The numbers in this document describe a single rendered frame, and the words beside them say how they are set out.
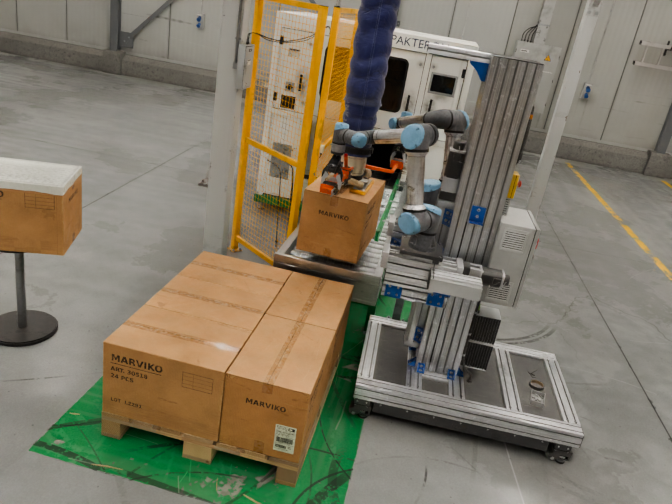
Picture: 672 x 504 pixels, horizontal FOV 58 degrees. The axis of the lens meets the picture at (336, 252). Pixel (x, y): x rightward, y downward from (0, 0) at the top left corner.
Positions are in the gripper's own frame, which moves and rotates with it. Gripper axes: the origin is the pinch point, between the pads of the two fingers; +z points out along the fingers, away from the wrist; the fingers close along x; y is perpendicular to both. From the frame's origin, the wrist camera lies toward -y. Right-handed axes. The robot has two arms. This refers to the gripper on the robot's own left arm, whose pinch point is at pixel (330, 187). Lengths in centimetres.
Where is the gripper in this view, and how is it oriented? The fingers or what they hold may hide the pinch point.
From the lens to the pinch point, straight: 332.9
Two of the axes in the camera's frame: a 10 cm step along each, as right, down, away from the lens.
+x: -9.6, -2.5, 1.4
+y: 2.2, -3.4, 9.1
